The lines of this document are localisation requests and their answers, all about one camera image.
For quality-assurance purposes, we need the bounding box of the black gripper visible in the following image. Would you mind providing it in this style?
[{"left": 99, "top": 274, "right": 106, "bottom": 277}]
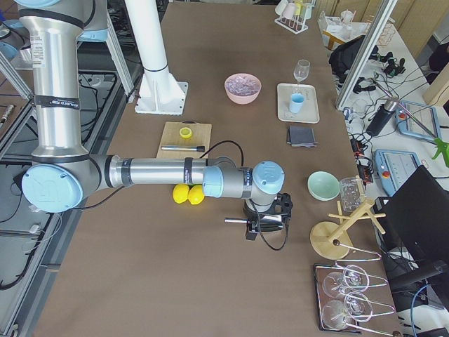
[{"left": 243, "top": 193, "right": 293, "bottom": 241}]

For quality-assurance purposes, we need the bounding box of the pink bowl of ice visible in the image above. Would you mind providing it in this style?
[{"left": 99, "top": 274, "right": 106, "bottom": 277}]
[{"left": 224, "top": 73, "right": 262, "bottom": 105}]

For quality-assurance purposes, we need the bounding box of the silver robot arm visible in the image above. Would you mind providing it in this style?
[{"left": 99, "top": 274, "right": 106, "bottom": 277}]
[{"left": 18, "top": 1, "right": 292, "bottom": 240}]

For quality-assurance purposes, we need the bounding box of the light blue plastic cup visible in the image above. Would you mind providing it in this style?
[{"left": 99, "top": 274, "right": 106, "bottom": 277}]
[{"left": 288, "top": 93, "right": 304, "bottom": 114}]

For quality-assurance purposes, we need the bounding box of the white cup rack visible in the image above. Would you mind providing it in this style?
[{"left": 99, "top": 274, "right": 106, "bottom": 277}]
[{"left": 274, "top": 0, "right": 314, "bottom": 34}]

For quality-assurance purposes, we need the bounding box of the whole yellow lemon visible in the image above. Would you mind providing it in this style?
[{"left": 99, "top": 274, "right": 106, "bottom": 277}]
[
  {"left": 187, "top": 185, "right": 205, "bottom": 205},
  {"left": 172, "top": 184, "right": 190, "bottom": 204}
]

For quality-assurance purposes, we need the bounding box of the wooden glass holder stand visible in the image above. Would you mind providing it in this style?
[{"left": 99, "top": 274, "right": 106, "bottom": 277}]
[{"left": 309, "top": 189, "right": 386, "bottom": 260}]

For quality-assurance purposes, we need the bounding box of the green ceramic bowl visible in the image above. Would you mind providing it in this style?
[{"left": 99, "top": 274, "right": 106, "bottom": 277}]
[{"left": 307, "top": 171, "right": 340, "bottom": 201}]

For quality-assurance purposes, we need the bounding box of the steel muddler black tip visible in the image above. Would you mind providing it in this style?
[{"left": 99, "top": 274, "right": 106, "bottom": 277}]
[{"left": 161, "top": 145, "right": 206, "bottom": 152}]

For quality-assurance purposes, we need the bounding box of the grey folded cloth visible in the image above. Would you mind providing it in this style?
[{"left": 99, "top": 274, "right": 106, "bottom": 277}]
[{"left": 286, "top": 126, "right": 318, "bottom": 148}]

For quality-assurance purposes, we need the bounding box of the wooden cutting board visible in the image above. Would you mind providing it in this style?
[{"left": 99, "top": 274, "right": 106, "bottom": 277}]
[{"left": 156, "top": 121, "right": 212, "bottom": 159}]

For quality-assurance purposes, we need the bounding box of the black glass tray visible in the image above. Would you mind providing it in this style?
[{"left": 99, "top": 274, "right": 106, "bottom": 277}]
[{"left": 313, "top": 262, "right": 397, "bottom": 333}]

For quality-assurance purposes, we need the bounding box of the half lemon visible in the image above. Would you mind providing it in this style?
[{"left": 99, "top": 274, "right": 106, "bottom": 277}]
[{"left": 179, "top": 127, "right": 193, "bottom": 139}]

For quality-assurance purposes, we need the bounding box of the cream serving tray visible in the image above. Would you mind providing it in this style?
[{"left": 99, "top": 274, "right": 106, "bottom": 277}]
[{"left": 277, "top": 83, "right": 320, "bottom": 124}]

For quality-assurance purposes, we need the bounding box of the blue teach pendant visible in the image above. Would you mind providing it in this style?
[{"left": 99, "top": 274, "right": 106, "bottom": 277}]
[
  {"left": 374, "top": 150, "right": 420, "bottom": 197},
  {"left": 395, "top": 100, "right": 441, "bottom": 142}
]

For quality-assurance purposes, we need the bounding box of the clear wine glass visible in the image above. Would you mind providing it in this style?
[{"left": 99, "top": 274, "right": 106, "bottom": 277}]
[{"left": 293, "top": 60, "right": 310, "bottom": 84}]

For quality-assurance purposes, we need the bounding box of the black water bottle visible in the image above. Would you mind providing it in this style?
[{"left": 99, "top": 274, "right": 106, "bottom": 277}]
[{"left": 366, "top": 97, "right": 400, "bottom": 136}]

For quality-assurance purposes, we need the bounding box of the black bag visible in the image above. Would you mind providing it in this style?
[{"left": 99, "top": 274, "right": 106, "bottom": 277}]
[{"left": 329, "top": 35, "right": 365, "bottom": 84}]

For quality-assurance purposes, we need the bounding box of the aluminium frame post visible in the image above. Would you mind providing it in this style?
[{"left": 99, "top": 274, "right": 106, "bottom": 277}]
[{"left": 335, "top": 0, "right": 397, "bottom": 111}]

